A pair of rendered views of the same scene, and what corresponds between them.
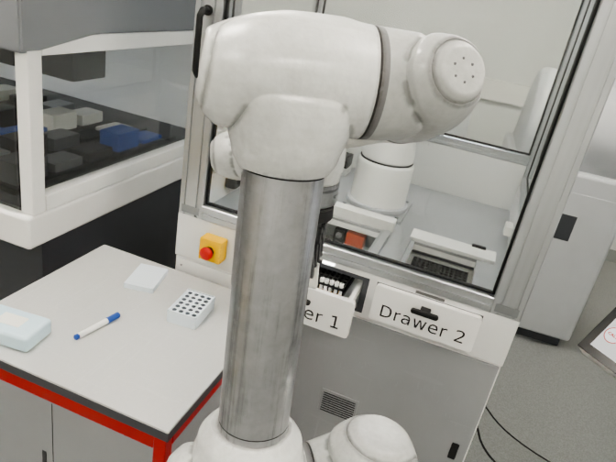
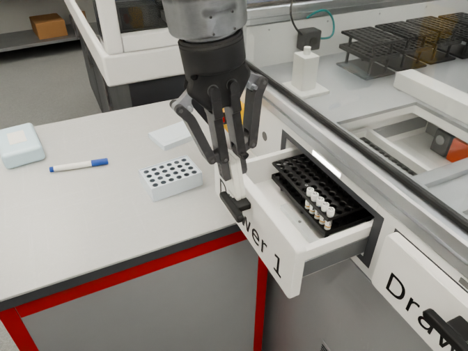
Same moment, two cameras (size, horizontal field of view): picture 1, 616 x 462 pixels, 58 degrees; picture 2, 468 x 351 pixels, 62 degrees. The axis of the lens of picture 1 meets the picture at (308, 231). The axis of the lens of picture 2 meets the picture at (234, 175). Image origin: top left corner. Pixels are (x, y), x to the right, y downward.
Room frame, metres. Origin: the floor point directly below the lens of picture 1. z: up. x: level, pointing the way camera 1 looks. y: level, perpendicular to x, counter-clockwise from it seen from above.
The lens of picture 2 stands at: (0.92, -0.37, 1.32)
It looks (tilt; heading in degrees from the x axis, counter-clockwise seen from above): 37 degrees down; 49
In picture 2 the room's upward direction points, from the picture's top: straight up
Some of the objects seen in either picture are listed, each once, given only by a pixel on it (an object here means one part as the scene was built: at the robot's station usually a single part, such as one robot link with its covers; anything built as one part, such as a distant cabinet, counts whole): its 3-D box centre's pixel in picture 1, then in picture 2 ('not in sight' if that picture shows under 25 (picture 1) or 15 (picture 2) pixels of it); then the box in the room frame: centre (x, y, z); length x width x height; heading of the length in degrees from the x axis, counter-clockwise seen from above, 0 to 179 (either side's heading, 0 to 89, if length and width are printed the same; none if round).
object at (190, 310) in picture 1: (191, 308); (170, 177); (1.28, 0.28, 0.78); 0.12 x 0.08 x 0.04; 170
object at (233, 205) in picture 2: not in sight; (237, 204); (1.24, -0.01, 0.91); 0.07 x 0.04 x 0.01; 74
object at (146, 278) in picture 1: (146, 278); (175, 134); (1.41, 0.45, 0.77); 0.13 x 0.09 x 0.02; 177
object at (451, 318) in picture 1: (423, 317); (464, 338); (1.31, -0.35, 0.87); 0.29 x 0.02 x 0.11; 74
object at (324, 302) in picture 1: (300, 302); (251, 214); (1.27, -0.01, 0.87); 0.29 x 0.02 x 0.11; 74
